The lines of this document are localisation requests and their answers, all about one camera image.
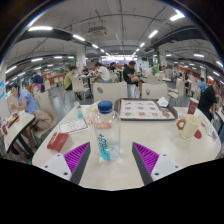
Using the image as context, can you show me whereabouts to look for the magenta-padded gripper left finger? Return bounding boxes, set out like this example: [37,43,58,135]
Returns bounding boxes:
[41,141,92,185]

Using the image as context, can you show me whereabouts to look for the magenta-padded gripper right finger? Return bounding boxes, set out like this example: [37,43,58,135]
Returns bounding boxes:
[131,141,184,186]

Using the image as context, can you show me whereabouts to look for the clear water bottle blue cap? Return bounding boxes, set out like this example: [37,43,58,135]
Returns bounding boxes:
[93,100,122,162]

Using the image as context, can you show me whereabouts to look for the white printed paper card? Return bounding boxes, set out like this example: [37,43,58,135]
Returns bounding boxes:
[58,118,90,135]

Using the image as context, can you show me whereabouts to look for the clear bag with food wrapper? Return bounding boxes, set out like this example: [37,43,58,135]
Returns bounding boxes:
[84,104,101,126]

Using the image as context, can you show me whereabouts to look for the small clear bottle teal liquid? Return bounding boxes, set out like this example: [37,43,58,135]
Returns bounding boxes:
[73,100,84,120]

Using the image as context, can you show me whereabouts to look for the brown food tray paper liner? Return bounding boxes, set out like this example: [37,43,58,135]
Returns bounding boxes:
[114,98,179,121]

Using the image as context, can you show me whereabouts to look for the pink bag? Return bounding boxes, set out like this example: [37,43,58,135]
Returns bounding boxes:
[33,109,54,132]

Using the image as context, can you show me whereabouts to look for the flat round red coaster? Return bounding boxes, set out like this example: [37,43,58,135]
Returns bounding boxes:
[193,129,203,140]

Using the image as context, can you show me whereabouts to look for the white folded napkin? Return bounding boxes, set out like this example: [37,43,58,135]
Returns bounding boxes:
[157,96,170,108]

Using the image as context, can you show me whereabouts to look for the cream neighbouring table black legs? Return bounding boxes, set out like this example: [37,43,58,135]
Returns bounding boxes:
[0,111,36,161]

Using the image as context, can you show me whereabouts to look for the cream chair with round hole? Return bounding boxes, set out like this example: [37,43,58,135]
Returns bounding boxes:
[141,82,169,101]
[92,81,129,104]

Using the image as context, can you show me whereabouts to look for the red paper cup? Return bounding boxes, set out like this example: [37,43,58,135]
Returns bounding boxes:
[187,97,200,116]

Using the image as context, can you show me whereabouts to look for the person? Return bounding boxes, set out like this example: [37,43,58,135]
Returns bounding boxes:
[94,62,111,84]
[122,60,145,98]
[197,79,221,121]
[9,83,41,116]
[32,72,46,93]
[63,65,78,92]

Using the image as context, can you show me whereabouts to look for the cream canteen chairs group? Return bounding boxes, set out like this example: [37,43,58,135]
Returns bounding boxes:
[71,68,188,101]

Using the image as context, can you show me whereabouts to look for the ceiling air conditioner unit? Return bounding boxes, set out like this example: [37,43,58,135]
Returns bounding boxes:
[87,25,108,38]

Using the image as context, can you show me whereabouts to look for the ceiling strip lights group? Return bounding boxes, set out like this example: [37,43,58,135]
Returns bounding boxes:
[3,11,224,79]

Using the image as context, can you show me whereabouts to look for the cream mug brown handle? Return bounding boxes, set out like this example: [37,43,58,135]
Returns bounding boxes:
[176,114,202,141]

